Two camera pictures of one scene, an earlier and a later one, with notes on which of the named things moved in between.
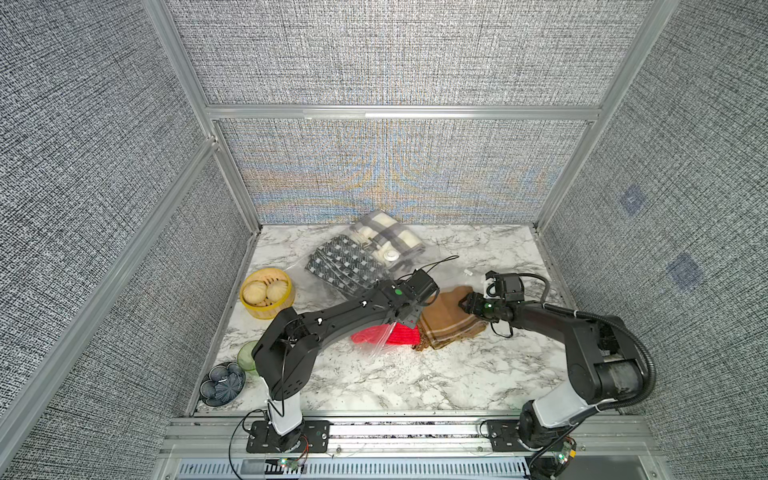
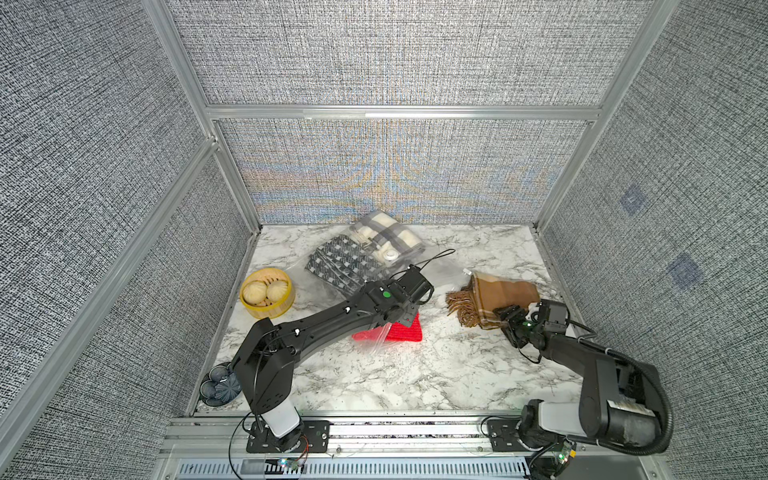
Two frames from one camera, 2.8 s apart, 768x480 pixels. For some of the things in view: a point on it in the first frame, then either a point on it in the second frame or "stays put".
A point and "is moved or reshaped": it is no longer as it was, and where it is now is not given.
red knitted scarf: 395,334 stays put
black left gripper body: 413,320 stays put
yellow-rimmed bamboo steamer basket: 265,291 stays put
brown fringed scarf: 443,322 is moved or reshaped
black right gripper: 471,304 → 511,314
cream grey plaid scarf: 394,243 stays put
